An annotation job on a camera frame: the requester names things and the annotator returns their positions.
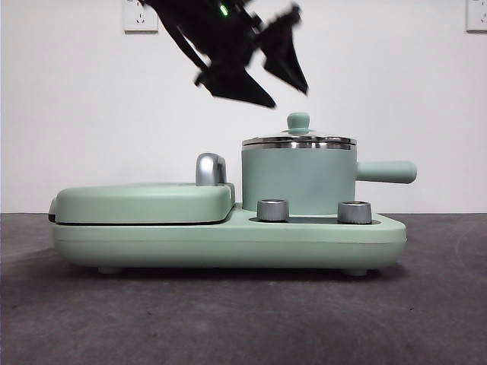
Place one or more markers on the mint green griddle cover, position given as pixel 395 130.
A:
pixel 141 203

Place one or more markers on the glass lid with green knob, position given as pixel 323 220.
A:
pixel 300 123

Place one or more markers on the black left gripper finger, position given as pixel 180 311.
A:
pixel 236 85
pixel 285 53

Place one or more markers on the white wall socket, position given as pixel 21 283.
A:
pixel 477 17
pixel 131 23

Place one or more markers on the silver control knob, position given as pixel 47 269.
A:
pixel 354 212
pixel 272 210

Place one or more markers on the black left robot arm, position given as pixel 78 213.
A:
pixel 198 23

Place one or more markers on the mint green breakfast machine base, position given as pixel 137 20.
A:
pixel 228 247

